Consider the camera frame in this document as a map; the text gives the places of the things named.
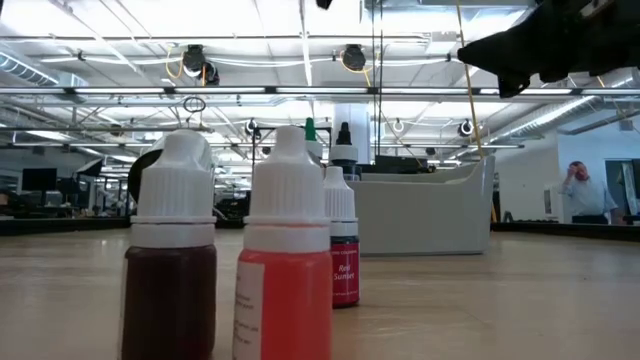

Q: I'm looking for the large green-capped dye bottle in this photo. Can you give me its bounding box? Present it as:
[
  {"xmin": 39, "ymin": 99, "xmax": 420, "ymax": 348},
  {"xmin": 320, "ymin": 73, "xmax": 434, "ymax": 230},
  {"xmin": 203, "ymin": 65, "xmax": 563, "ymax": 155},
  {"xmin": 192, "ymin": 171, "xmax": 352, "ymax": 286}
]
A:
[{"xmin": 303, "ymin": 117, "xmax": 325, "ymax": 166}]

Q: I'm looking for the white square column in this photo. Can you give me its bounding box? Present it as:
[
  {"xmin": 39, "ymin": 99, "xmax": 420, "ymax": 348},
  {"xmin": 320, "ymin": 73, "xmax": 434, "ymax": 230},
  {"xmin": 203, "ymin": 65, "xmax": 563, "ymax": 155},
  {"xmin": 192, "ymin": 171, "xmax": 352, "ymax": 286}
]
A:
[{"xmin": 332, "ymin": 102, "xmax": 372, "ymax": 166}]

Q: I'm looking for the black aluminium table frame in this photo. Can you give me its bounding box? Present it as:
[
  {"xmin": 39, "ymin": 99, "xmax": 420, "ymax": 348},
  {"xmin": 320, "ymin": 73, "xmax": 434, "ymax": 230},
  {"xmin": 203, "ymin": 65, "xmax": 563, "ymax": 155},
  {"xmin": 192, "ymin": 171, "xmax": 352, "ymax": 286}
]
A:
[{"xmin": 0, "ymin": 214, "xmax": 640, "ymax": 244}]

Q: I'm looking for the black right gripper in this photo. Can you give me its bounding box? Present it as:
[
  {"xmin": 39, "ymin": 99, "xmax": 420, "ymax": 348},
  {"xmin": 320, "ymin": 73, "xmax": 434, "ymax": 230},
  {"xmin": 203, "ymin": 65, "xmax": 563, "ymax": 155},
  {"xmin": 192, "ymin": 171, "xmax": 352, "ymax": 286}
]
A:
[{"xmin": 457, "ymin": 0, "xmax": 640, "ymax": 99}]

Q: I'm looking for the small orange-red dropper bottle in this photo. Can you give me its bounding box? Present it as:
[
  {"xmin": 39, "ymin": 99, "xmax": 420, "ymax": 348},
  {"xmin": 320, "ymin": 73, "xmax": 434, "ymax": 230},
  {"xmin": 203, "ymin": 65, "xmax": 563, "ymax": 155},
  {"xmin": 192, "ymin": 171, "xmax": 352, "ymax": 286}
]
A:
[{"xmin": 232, "ymin": 125, "xmax": 334, "ymax": 360}]

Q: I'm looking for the white wall dispenser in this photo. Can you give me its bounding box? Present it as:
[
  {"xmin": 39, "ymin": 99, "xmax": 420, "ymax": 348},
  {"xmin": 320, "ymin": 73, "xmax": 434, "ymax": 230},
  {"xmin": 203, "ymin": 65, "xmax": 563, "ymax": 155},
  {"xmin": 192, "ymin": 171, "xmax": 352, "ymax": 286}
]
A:
[{"xmin": 543, "ymin": 183, "xmax": 564, "ymax": 220}]

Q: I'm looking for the dark door panel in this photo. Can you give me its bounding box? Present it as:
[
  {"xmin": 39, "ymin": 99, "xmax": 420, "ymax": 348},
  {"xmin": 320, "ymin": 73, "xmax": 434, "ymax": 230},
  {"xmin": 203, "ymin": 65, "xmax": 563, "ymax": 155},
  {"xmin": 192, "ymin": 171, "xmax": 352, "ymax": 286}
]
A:
[{"xmin": 603, "ymin": 158, "xmax": 640, "ymax": 226}]

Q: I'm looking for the dark computer monitor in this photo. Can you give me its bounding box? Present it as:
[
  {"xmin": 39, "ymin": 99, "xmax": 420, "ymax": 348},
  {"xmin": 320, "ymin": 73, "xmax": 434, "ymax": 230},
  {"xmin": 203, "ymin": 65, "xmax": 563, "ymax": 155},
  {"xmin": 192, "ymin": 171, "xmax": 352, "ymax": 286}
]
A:
[{"xmin": 20, "ymin": 167, "xmax": 59, "ymax": 193}]

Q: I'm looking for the small dark brown dropper bottle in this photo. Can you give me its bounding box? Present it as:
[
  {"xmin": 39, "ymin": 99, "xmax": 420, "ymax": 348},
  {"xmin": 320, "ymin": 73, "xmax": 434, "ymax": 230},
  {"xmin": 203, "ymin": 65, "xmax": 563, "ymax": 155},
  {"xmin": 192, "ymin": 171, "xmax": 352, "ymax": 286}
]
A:
[{"xmin": 119, "ymin": 129, "xmax": 219, "ymax": 360}]

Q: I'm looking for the black ceiling cable reel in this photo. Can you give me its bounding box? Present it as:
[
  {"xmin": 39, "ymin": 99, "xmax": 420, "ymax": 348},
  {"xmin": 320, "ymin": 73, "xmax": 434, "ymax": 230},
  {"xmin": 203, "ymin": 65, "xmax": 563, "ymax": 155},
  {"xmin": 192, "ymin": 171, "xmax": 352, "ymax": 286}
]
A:
[
  {"xmin": 179, "ymin": 43, "xmax": 221, "ymax": 87},
  {"xmin": 341, "ymin": 43, "xmax": 369, "ymax": 74}
]

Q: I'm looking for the person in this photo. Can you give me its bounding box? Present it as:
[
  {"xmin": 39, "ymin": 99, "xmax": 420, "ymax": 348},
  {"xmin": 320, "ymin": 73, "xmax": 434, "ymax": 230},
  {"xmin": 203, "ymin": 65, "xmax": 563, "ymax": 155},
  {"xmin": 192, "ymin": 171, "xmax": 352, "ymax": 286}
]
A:
[{"xmin": 558, "ymin": 159, "xmax": 621, "ymax": 225}]

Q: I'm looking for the silver ventilation duct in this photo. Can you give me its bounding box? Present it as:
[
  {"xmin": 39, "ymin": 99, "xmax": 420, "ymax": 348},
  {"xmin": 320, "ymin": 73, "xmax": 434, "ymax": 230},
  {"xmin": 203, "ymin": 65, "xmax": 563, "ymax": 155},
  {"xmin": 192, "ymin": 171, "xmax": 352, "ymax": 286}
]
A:
[
  {"xmin": 487, "ymin": 94, "xmax": 640, "ymax": 146},
  {"xmin": 0, "ymin": 49, "xmax": 91, "ymax": 89}
]

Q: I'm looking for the small Red Sunset dropper bottle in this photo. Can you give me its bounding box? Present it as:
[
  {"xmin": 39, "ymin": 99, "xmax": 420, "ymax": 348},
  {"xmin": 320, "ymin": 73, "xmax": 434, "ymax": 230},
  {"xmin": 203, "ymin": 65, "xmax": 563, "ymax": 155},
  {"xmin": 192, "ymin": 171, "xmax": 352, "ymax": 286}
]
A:
[{"xmin": 322, "ymin": 166, "xmax": 361, "ymax": 309}]

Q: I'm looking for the grey plastic bin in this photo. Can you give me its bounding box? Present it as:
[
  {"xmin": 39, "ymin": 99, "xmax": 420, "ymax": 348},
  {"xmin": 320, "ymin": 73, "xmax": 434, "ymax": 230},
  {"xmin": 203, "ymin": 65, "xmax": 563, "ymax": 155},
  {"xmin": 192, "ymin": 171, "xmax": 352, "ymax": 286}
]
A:
[{"xmin": 347, "ymin": 154, "xmax": 497, "ymax": 257}]

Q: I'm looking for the large black-capped dye bottle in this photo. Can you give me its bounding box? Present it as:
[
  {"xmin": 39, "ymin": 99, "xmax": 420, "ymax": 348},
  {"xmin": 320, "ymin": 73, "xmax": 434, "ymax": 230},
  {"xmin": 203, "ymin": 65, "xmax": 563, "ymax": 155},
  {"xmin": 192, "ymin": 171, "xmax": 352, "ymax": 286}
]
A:
[{"xmin": 328, "ymin": 121, "xmax": 362, "ymax": 182}]

